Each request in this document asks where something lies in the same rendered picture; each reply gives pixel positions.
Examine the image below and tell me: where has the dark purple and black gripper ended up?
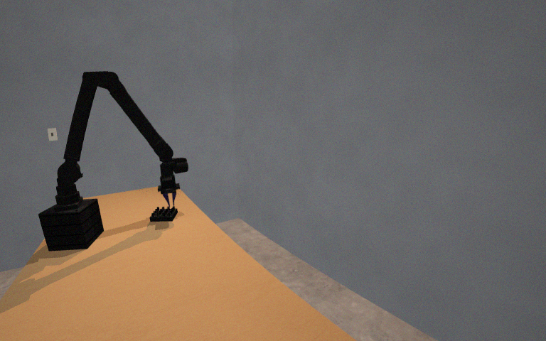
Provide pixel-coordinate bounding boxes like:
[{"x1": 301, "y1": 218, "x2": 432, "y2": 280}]
[{"x1": 158, "y1": 175, "x2": 180, "y2": 207}]

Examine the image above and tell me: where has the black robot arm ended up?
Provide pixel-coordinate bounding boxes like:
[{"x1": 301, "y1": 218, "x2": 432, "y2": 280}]
[{"x1": 54, "y1": 71, "x2": 188, "y2": 212}]

